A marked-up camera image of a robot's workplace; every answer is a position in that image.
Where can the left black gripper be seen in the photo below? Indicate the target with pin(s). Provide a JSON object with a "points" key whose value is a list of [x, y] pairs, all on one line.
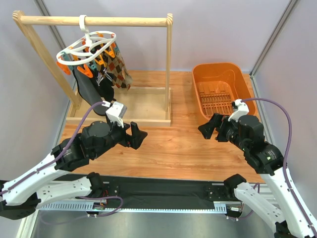
{"points": [[129, 138]]}

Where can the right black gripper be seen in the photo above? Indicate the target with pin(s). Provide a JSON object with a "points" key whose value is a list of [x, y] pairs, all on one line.
{"points": [[219, 128]]}

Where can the black white striped sock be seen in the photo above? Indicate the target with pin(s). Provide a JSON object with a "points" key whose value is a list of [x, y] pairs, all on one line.
{"points": [[103, 86]]}

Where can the grey black long sock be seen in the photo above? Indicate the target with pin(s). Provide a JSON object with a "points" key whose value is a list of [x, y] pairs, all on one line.
{"points": [[86, 88]]}

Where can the brown argyle sock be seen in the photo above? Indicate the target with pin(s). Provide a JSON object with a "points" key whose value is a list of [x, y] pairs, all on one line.
{"points": [[116, 71]]}

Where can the teal clothes peg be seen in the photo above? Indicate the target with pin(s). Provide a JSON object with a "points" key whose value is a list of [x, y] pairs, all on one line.
{"points": [[93, 65]]}

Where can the white round clip hanger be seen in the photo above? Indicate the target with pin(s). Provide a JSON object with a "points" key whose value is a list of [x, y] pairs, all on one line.
{"points": [[87, 48]]}

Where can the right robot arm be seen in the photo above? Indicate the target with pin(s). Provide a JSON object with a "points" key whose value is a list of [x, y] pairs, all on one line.
{"points": [[291, 218]]}

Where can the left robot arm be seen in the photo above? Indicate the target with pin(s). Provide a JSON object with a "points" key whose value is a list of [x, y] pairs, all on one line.
{"points": [[22, 196]]}

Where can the wooden hanging rack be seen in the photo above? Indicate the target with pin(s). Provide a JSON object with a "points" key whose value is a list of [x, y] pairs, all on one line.
{"points": [[149, 106]]}

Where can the orange plastic basket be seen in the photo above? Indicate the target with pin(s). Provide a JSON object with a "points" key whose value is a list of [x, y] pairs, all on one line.
{"points": [[215, 86]]}

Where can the orange clothes peg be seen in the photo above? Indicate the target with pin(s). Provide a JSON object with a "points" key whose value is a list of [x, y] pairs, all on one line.
{"points": [[85, 70]]}

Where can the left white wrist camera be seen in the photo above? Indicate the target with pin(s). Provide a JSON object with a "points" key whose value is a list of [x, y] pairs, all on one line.
{"points": [[115, 112]]}

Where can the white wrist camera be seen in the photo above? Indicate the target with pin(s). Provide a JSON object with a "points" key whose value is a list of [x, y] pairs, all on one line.
{"points": [[115, 112], [239, 109]]}

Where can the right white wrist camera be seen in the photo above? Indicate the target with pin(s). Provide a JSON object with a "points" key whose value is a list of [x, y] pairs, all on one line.
{"points": [[239, 109]]}

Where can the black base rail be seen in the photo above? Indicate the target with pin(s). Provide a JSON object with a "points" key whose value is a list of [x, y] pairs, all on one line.
{"points": [[170, 194]]}

